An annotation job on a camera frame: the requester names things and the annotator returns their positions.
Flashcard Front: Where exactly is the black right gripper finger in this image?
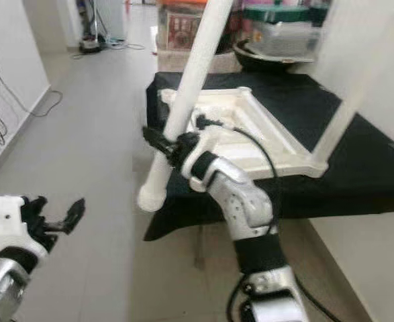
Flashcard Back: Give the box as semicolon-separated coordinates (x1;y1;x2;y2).
142;126;176;155

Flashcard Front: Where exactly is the white plastic table leg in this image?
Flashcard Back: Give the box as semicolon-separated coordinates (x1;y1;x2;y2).
311;10;394;168
136;0;234;213

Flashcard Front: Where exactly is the white plastic table top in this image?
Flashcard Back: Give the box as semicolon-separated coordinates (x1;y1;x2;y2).
160;86;332;180

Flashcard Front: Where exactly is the upright vacuum cleaner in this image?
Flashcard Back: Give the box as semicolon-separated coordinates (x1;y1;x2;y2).
76;0;110;54

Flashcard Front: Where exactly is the black bag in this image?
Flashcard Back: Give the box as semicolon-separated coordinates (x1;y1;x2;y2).
217;10;248;54

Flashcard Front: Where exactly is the clear plastic storage container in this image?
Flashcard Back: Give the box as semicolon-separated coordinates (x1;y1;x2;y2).
250;20;325;58

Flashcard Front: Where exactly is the dark green pot lid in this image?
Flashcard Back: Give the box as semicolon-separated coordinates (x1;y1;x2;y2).
244;3;315;24

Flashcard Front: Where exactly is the black tablecloth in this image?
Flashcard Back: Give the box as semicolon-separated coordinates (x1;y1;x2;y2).
143;70;394;242

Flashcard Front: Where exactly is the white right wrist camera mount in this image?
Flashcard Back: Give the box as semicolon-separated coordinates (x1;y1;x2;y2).
180;131;224;183

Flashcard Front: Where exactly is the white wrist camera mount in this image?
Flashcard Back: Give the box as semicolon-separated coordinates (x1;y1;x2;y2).
180;131;224;183
0;195;50;259

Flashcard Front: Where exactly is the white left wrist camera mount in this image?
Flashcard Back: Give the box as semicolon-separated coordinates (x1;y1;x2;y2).
0;195;50;259

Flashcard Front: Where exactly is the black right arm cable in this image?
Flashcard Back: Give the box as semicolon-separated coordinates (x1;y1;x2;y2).
195;114;345;322

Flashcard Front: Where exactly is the grey metal table frame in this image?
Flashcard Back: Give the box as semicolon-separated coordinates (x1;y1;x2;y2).
195;225;207;270

